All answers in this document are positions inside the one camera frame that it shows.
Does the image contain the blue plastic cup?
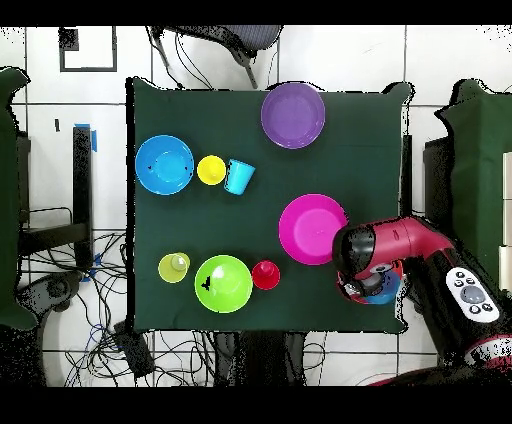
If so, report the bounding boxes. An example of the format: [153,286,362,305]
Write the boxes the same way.
[223,158,256,196]

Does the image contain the pink plastic bowl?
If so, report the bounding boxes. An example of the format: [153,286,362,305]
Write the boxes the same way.
[278,193,349,266]

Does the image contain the small dark blue bowl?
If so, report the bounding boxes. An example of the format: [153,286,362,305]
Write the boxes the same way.
[361,271,402,306]

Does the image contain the yellow plastic cup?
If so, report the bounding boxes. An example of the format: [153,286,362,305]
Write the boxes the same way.
[196,154,228,186]

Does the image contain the red plastic cup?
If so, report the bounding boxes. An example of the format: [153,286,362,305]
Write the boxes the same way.
[251,260,282,291]

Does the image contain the green plastic bowl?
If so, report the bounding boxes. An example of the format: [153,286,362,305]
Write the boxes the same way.
[194,254,254,314]

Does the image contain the dark green table cloth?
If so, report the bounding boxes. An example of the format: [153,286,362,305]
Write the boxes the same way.
[125,76,413,336]

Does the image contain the large light blue bowl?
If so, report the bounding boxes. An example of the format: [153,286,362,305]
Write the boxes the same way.
[134,134,196,197]

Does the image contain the purple plastic bowl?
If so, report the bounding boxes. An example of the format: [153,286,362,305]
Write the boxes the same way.
[260,81,327,150]

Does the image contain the translucent yellow-green plastic cup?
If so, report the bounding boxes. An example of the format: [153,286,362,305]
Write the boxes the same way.
[157,251,192,285]

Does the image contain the grey office chair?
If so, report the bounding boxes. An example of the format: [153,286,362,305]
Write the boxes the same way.
[151,25,285,90]

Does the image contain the black power strip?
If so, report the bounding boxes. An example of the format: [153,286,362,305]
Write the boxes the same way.
[112,319,156,379]

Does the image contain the black floor device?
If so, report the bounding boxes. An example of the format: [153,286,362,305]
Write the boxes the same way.
[17,270,84,318]

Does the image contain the green cloth side table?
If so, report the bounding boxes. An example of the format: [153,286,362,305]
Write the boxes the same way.
[0,66,39,331]
[435,78,512,289]

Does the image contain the black metal frame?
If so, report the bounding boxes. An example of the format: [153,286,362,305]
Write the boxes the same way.
[401,134,454,219]
[17,125,95,273]

